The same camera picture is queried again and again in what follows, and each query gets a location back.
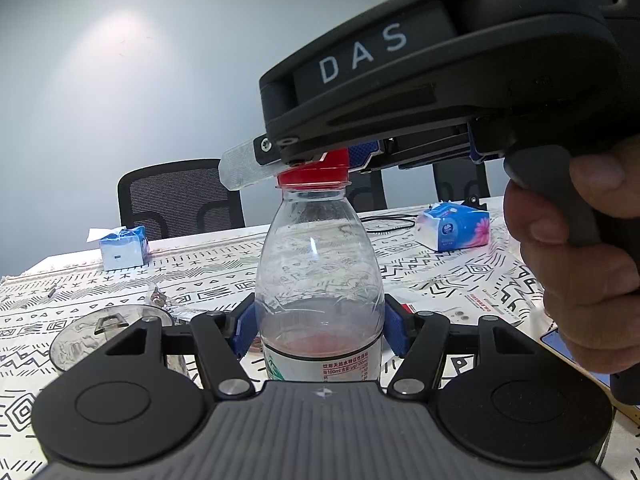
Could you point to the person's right hand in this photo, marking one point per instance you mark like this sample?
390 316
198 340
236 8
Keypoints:
590 300

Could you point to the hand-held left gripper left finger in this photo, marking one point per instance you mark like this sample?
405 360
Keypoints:
244 330

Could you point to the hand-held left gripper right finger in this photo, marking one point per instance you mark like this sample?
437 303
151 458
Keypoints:
396 330

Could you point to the clear plastic bottle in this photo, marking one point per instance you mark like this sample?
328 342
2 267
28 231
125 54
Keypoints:
320 260

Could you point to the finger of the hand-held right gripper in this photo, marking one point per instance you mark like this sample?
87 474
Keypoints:
245 167
362 157

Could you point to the blue tissue pack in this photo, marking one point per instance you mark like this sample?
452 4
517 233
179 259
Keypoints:
122 252

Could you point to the red bottle cap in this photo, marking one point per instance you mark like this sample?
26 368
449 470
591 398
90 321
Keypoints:
312 177

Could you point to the small black object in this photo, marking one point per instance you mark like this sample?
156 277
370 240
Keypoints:
474 203

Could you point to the blue flat object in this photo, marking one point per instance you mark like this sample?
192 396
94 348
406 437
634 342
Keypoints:
554 344

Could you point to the clear glass cup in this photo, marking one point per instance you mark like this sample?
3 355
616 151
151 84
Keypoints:
80 340

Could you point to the floral tissue pack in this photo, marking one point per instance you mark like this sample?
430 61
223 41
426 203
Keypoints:
452 230

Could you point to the patterned white tablecloth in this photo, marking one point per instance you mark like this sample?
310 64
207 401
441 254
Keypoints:
200 265

